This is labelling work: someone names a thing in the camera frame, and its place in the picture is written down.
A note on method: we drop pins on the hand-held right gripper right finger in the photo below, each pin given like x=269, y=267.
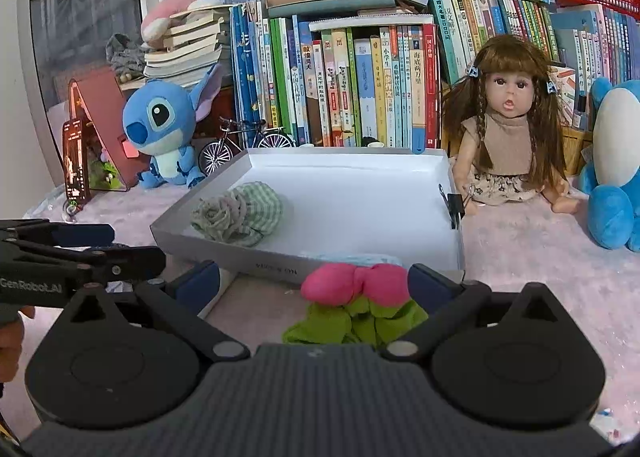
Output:
x=430, y=283

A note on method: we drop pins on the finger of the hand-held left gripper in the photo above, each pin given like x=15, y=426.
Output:
x=135, y=259
x=82, y=235

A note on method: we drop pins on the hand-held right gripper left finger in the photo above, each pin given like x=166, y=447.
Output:
x=197, y=283

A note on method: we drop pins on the pink and green sock bundle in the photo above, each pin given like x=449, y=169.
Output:
x=340, y=284

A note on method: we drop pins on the white cardboard box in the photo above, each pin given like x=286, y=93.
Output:
x=350, y=197

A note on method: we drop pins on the person's left hand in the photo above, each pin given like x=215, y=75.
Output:
x=10, y=352

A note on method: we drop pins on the black binder clip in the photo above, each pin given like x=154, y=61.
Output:
x=455, y=209

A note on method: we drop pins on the light blue cloth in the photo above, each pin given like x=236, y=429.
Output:
x=350, y=259

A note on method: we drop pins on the green checked cloth bundle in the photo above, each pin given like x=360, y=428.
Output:
x=255, y=207

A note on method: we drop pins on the pink miniature house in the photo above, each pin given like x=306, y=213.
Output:
x=105, y=117

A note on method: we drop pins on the miniature model bicycle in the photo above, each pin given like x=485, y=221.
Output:
x=215, y=157

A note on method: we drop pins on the blue big-eared alien plush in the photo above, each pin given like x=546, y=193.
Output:
x=155, y=112

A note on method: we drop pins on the brown-haired baby doll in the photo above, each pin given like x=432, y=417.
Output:
x=507, y=137

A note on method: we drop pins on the grey plush toy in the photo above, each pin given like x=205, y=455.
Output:
x=125, y=59

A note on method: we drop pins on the large blue and white plush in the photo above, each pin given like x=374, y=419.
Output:
x=610, y=217

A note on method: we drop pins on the wooden box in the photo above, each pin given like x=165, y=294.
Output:
x=575, y=152

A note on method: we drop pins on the stack of worn paperback books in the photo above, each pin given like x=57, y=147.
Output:
x=185, y=57

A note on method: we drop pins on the row of upright picture books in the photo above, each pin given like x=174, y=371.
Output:
x=350, y=87

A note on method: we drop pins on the pink plush toy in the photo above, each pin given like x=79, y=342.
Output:
x=160, y=19

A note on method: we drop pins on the patterned gift box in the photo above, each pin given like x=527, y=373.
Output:
x=562, y=92

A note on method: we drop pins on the row of leaning thin books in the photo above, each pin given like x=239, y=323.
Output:
x=465, y=22

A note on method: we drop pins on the white flat book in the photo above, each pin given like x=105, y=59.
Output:
x=370, y=22

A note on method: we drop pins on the row of blue-spined books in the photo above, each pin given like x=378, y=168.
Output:
x=600, y=47

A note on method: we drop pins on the dark green flat book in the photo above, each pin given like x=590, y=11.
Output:
x=330, y=7

